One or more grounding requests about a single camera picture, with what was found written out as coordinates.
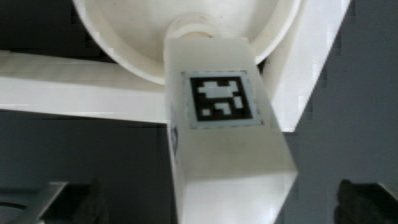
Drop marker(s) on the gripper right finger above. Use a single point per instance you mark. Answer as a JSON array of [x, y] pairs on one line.
[[366, 203]]

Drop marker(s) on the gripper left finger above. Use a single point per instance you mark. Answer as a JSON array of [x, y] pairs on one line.
[[68, 204]]

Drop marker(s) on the white stool leg with tag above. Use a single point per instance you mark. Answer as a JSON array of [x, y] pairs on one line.
[[233, 167]]

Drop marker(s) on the white round stool seat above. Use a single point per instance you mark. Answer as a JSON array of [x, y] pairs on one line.
[[126, 24]]

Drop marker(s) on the white L-shaped fence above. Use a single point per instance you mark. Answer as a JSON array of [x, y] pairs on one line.
[[84, 88]]

